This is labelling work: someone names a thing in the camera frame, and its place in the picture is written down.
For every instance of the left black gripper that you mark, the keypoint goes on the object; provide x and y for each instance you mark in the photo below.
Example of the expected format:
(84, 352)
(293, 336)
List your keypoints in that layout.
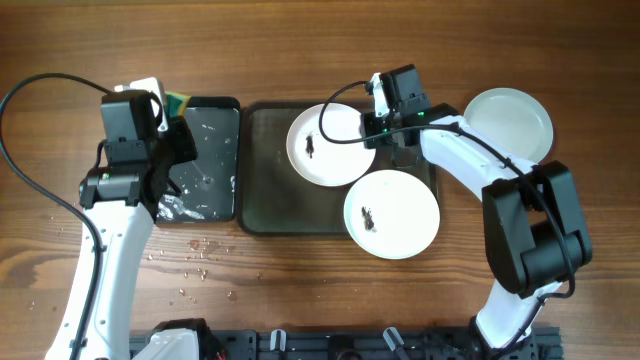
(181, 141)

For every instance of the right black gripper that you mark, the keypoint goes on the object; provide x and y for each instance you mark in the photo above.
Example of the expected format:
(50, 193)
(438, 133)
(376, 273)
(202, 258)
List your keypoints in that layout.
(375, 130)

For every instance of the green yellow sponge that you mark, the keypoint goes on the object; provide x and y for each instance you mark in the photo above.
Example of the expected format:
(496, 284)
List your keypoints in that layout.
(176, 104)

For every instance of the white plate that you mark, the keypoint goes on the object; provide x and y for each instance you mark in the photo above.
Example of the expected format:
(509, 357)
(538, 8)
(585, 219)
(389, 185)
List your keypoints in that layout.
(321, 162)
(391, 214)

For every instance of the pale green plate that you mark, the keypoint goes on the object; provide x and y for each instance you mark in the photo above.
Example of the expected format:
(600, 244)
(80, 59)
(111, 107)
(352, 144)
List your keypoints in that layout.
(513, 120)

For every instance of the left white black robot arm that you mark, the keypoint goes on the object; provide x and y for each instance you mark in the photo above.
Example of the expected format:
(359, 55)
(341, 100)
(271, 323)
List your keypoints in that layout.
(119, 203)

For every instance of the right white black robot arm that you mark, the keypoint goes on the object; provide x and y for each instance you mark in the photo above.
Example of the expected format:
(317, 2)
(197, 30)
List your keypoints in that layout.
(536, 236)

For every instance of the small black water tray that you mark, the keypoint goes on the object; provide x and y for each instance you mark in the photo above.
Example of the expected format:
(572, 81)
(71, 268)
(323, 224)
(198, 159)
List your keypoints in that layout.
(207, 183)

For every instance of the large dark serving tray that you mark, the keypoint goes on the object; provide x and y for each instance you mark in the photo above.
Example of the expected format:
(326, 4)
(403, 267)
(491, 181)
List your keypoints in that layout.
(272, 198)

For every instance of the black mounting rail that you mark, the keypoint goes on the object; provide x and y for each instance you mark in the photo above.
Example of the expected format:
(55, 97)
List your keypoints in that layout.
(433, 344)

